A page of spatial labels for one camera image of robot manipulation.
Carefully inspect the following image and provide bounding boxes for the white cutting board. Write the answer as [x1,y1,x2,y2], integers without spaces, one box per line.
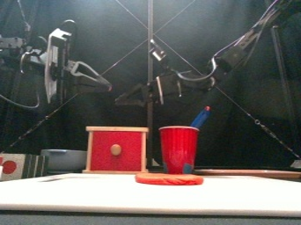
[0,172,301,218]

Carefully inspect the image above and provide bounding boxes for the grey right gripper cable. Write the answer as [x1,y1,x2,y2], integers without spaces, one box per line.
[174,57,218,83]

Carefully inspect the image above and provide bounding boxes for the red drawer with wooden knob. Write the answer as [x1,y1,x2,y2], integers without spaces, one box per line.
[90,131,143,172]

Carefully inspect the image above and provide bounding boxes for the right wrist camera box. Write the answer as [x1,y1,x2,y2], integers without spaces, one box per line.
[150,39,170,63]

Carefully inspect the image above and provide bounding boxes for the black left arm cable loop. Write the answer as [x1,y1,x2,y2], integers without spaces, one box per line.
[0,49,43,110]

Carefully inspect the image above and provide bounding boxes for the wooden drawer cabinet frame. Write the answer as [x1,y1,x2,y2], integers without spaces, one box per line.
[83,126,151,175]

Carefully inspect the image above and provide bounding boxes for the vertical metal frame pole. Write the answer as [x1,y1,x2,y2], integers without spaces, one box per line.
[146,0,155,169]

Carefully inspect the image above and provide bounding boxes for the grey bowl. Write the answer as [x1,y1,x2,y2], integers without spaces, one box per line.
[39,149,89,173]

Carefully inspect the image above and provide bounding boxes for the flat orange dough disc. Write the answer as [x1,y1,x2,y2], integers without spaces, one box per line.
[134,172,206,186]

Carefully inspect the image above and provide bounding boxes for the white box with red dot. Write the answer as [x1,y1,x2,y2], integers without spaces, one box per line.
[0,152,51,182]

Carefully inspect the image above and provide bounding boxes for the blue cutter with red tip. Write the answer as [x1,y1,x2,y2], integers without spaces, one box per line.
[190,105,212,130]

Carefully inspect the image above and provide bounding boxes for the red plastic cup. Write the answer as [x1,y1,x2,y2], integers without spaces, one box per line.
[158,125,201,176]

